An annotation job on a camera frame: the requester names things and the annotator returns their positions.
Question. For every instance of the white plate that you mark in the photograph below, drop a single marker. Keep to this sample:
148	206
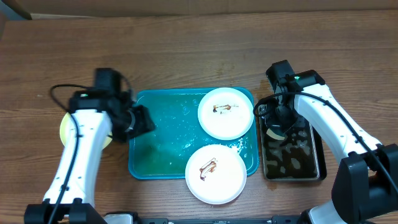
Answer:
215	174
225	113

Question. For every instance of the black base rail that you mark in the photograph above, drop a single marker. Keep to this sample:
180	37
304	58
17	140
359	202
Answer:
217	221

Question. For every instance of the black outer tray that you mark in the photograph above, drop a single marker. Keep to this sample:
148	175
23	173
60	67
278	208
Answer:
261	110

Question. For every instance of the green yellow sponge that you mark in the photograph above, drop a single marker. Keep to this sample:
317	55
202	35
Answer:
276	133

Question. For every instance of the white plate bottom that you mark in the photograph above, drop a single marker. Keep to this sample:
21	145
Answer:
215	174

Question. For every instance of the teal plastic tray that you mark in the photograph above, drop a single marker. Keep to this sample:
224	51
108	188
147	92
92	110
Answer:
163	153

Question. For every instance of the metal pan with dirty water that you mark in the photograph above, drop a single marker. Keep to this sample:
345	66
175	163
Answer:
292	159

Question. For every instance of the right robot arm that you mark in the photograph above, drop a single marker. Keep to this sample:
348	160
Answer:
366	182

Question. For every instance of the white plate top right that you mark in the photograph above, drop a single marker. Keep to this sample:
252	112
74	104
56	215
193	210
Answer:
225	113

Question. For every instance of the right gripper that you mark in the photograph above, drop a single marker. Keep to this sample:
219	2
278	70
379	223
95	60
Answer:
273	121

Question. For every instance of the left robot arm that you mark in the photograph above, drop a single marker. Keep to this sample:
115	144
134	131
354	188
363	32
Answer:
95	115

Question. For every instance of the yellow-green plate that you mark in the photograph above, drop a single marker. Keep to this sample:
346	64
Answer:
64	131

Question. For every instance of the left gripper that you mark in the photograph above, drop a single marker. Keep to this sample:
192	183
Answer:
145	124

